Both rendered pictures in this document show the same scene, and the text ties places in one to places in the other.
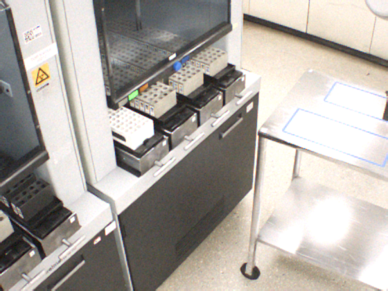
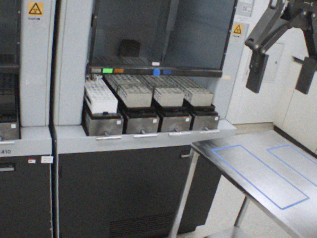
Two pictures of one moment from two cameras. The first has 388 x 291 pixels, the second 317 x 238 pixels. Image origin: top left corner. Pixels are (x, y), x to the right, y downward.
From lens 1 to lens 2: 72 cm
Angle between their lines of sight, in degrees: 25
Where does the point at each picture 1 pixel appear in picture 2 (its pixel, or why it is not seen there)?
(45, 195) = (8, 101)
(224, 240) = not seen: outside the picture
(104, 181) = (64, 127)
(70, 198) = (30, 121)
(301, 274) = not seen: outside the picture
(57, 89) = (45, 28)
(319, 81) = (273, 139)
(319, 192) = not seen: outside the picture
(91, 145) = (61, 90)
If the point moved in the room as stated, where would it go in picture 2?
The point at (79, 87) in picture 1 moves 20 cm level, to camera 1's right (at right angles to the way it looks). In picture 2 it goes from (64, 38) to (108, 50)
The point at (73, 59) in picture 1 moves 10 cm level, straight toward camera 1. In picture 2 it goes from (65, 13) to (51, 16)
